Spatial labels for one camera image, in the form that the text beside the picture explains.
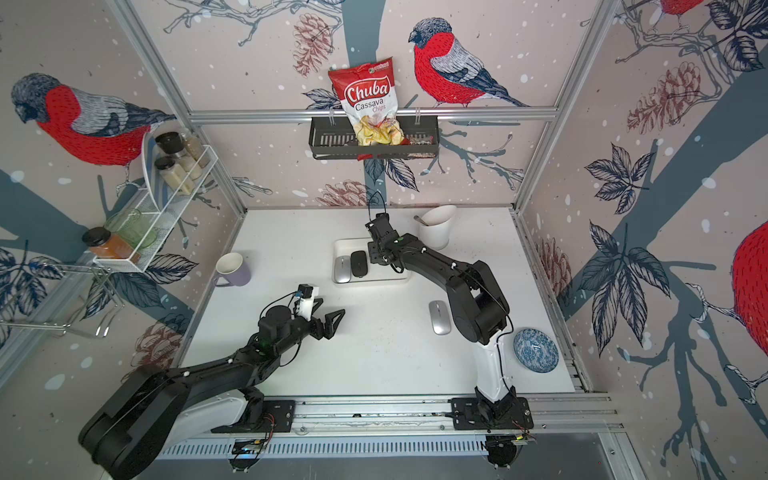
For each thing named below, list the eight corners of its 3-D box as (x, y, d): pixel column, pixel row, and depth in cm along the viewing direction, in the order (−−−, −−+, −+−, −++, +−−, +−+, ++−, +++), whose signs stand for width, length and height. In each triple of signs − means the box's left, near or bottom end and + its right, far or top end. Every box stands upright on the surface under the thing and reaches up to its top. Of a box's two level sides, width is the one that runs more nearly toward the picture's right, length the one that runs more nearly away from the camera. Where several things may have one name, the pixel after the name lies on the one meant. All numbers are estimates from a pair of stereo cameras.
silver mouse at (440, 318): (430, 335, 89) (431, 333, 87) (428, 303, 96) (428, 300, 94) (451, 335, 89) (452, 333, 87) (447, 303, 96) (447, 300, 94)
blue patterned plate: (520, 373, 81) (525, 369, 78) (510, 333, 88) (513, 328, 85) (557, 373, 81) (563, 369, 78) (544, 333, 88) (548, 328, 85)
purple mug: (219, 288, 99) (205, 273, 92) (228, 267, 105) (215, 251, 98) (249, 288, 99) (237, 273, 92) (256, 267, 105) (246, 251, 98)
